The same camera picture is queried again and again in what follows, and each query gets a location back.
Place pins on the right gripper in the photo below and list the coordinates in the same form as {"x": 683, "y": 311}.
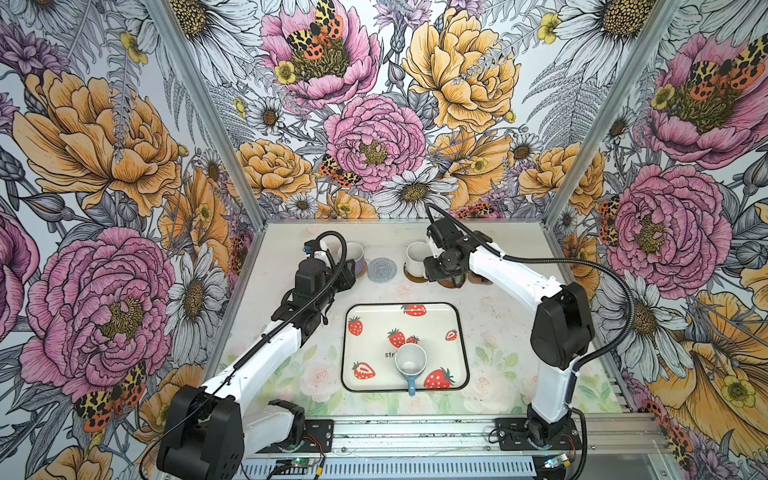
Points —
{"x": 432, "y": 273}

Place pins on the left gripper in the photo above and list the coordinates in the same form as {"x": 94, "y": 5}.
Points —
{"x": 348, "y": 279}

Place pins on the paw shaped wooden coaster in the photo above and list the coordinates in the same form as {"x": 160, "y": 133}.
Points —
{"x": 477, "y": 279}

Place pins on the white mug purple handle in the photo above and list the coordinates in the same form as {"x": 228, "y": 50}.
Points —
{"x": 356, "y": 253}

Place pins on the grey braided coaster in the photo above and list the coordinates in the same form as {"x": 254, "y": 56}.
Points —
{"x": 381, "y": 270}

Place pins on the white mug blue handle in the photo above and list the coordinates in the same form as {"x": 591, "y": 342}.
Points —
{"x": 411, "y": 361}

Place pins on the scratched dark wooden coaster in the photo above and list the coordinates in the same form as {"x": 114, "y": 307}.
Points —
{"x": 414, "y": 279}

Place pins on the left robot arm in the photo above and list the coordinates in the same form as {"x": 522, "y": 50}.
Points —
{"x": 208, "y": 433}

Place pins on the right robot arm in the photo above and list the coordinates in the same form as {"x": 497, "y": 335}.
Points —
{"x": 562, "y": 328}

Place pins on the strawberry print serving tray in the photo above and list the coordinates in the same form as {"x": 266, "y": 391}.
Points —
{"x": 374, "y": 333}

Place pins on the green circuit board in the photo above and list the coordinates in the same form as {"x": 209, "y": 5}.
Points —
{"x": 297, "y": 467}

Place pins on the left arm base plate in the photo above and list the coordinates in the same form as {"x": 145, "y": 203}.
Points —
{"x": 312, "y": 436}

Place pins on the aluminium front rail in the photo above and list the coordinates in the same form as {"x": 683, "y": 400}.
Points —
{"x": 412, "y": 436}

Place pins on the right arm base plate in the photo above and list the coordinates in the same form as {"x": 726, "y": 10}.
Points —
{"x": 510, "y": 432}

